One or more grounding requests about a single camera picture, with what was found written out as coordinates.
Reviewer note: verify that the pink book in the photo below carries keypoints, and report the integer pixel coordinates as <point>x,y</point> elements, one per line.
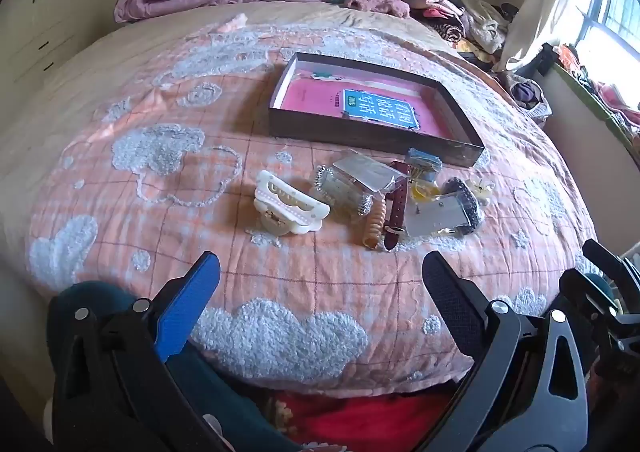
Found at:
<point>320,97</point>

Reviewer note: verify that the bag of black beads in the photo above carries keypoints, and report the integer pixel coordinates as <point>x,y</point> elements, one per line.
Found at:
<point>462,192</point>

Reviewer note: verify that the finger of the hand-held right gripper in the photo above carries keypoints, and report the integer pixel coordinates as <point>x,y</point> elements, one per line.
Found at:
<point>607,257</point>
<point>582,289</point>

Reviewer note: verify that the small white bow clip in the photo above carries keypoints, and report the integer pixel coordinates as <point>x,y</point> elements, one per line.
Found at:
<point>482,189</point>

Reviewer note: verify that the clear bag of silver jewelry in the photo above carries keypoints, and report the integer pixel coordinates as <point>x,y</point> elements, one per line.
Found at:
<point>360,177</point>

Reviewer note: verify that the pink fuzzy garment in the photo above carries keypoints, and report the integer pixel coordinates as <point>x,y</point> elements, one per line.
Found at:
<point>377,2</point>

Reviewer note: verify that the pile of clothes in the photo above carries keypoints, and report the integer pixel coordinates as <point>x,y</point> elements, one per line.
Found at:
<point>460,17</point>

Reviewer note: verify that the windowsill clutter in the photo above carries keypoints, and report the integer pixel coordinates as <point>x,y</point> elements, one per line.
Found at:
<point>600,92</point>

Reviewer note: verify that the clear earring card packet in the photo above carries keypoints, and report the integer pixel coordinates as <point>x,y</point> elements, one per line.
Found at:
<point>434,219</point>

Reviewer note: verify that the red cloth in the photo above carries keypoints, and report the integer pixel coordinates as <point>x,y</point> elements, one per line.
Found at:
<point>360,419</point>

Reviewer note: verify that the orange checked cloud blanket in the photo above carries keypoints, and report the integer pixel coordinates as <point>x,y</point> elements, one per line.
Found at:
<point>175,232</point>

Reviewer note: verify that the small pink fabric scrap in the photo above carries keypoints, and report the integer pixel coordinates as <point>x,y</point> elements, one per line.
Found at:
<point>234,23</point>

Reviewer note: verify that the cream wardrobe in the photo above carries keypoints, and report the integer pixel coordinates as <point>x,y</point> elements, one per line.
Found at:
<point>50,7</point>

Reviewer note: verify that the beige bedsheet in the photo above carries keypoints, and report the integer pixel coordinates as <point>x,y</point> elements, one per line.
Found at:
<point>80,67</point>

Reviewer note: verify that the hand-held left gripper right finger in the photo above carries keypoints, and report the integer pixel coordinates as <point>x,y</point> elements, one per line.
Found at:
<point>447,299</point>

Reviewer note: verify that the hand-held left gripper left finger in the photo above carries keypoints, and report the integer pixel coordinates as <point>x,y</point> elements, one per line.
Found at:
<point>187,304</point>

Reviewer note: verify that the white hair claw clip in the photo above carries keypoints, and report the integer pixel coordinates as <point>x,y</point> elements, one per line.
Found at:
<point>287,209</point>

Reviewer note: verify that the person's teal trouser leg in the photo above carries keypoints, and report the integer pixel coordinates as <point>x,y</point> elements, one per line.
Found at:
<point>240,407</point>

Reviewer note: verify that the basket of clothes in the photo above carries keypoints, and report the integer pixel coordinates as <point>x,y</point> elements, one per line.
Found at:
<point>527,95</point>

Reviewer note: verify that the small blue box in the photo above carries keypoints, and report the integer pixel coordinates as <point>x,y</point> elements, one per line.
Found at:
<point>424,162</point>

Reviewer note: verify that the bag of yellow rings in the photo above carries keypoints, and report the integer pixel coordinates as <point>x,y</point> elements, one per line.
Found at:
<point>426,191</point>

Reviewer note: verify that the dark brown shallow box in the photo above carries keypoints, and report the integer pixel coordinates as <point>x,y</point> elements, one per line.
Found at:
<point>372,142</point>

